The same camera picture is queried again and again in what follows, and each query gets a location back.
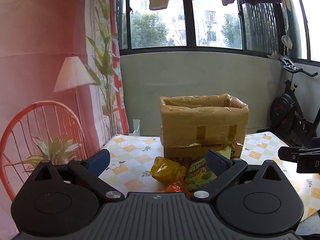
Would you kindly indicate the printed wall cloth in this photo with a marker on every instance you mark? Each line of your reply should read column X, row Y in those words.
column 37, row 55

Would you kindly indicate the black exercise bike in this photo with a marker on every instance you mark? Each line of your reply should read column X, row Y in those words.
column 285, row 110

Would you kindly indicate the taped cardboard box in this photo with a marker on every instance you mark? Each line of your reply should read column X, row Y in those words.
column 200, row 125

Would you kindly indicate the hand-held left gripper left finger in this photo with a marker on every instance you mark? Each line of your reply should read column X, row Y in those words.
column 98, row 161

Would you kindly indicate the yellow snack packet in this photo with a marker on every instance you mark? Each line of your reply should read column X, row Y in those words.
column 167, row 171

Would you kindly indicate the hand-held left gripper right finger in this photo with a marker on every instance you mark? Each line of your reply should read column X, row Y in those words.
column 218, row 163

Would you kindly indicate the red orange snack packet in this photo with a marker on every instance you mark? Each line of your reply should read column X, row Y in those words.
column 175, row 188

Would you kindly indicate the white hanging pouch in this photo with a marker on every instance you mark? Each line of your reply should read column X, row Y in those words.
column 287, row 41

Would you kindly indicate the white plastic container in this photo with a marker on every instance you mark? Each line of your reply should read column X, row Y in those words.
column 136, row 127

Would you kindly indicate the white crumpled cloth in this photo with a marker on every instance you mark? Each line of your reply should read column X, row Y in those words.
column 273, row 55

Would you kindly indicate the light green snack bag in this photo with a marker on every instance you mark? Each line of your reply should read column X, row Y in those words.
column 197, row 177

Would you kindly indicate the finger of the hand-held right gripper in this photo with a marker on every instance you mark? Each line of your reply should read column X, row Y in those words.
column 287, row 154

